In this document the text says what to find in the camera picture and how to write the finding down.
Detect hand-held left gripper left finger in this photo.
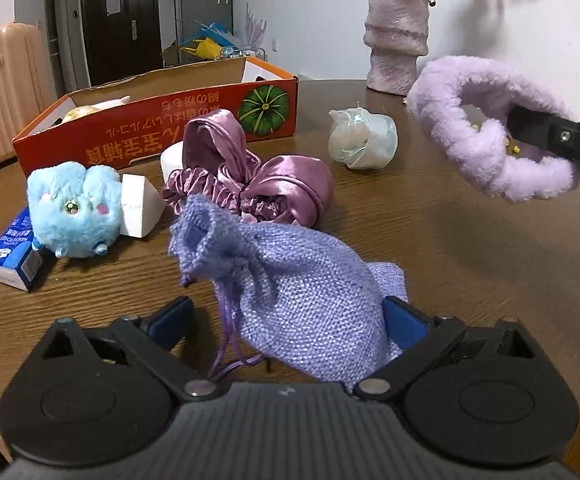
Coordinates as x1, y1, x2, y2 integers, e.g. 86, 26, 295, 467
30, 296, 223, 404

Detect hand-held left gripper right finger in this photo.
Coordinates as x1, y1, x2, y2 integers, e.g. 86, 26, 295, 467
352, 296, 541, 404

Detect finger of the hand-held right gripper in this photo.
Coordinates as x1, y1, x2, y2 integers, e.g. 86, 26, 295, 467
507, 104, 580, 180

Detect purple fluffy headband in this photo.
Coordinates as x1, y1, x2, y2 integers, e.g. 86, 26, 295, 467
406, 55, 580, 204

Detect white foam wedge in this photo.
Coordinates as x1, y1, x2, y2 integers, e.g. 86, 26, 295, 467
119, 173, 168, 239

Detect purple burlap drawstring pouch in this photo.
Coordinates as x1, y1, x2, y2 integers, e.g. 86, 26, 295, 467
168, 194, 406, 395

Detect blue plush toy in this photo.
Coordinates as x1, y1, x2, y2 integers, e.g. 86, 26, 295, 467
25, 161, 125, 259

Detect blue tissue packet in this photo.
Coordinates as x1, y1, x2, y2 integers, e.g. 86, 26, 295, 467
0, 206, 53, 293

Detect purple satin scrunchie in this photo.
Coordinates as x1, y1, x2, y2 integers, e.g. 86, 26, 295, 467
161, 109, 334, 228

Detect red cardboard box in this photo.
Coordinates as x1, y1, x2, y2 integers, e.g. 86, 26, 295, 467
12, 56, 299, 177

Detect yellow spotted plush toy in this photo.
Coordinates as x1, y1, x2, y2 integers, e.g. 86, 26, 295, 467
61, 96, 132, 124

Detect yellow flower crumbs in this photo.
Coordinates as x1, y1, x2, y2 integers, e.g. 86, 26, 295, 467
470, 120, 522, 155

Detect purple ceramic vase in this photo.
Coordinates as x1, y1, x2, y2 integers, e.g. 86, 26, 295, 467
362, 0, 431, 96

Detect brown cardboard box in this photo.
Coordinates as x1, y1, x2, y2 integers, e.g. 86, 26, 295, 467
161, 40, 184, 67

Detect dark entrance door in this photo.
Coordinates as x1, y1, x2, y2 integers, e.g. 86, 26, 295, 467
79, 0, 163, 87

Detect cart with bottles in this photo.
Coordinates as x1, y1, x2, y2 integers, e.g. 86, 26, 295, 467
220, 46, 266, 61

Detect yellow and blue bags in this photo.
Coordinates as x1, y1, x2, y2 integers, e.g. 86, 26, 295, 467
180, 21, 241, 63

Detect pink ribbed suitcase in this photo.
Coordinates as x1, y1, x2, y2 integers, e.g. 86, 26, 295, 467
0, 22, 46, 161

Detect purple wall decoration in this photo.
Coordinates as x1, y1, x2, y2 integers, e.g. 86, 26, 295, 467
242, 2, 269, 53

